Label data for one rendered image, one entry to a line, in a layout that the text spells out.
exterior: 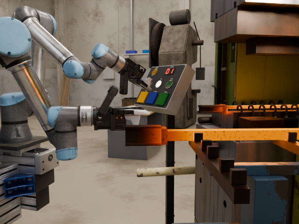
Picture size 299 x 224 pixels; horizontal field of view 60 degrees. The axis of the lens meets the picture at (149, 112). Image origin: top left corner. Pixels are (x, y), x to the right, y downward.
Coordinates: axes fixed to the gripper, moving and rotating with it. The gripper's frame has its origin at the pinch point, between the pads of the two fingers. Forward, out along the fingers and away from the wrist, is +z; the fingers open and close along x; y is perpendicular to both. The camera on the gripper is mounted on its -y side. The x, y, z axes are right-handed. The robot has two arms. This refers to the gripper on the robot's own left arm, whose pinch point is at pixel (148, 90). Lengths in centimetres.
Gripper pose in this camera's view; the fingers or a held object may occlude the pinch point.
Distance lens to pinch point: 137.6
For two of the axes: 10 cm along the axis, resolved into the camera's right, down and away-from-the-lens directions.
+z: 7.2, 4.4, 5.4
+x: -5.6, -1.0, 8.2
